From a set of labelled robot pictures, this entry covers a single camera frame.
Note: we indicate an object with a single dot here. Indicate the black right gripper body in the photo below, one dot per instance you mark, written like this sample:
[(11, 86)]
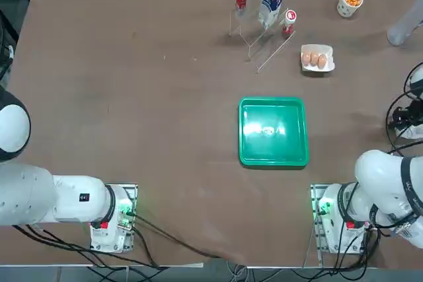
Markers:
[(416, 108)]

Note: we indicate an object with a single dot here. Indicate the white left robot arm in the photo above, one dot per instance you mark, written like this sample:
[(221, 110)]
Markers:
[(33, 196)]

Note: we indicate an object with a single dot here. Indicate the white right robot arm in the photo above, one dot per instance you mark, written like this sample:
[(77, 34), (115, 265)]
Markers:
[(380, 176)]

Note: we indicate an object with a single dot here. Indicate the white paper egg box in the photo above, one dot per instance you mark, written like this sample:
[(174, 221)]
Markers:
[(317, 69)]

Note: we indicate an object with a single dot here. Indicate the brown egg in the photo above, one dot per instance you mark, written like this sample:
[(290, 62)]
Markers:
[(307, 58), (315, 58), (322, 61)]

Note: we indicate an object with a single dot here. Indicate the white paper popcorn cup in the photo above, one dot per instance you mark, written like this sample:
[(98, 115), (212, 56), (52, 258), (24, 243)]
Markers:
[(343, 9)]

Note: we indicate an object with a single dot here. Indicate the green plastic tray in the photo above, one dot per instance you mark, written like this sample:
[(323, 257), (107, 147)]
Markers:
[(274, 120)]

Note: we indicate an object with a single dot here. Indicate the small red white-capped bottle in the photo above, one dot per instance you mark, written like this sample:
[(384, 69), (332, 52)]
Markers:
[(289, 22)]

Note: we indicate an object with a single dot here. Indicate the clear acrylic stepped shelf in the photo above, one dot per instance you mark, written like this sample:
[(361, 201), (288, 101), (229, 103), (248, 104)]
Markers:
[(264, 47)]

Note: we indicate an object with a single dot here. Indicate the blue white milk carton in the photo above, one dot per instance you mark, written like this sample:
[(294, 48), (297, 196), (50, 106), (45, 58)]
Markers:
[(271, 4)]

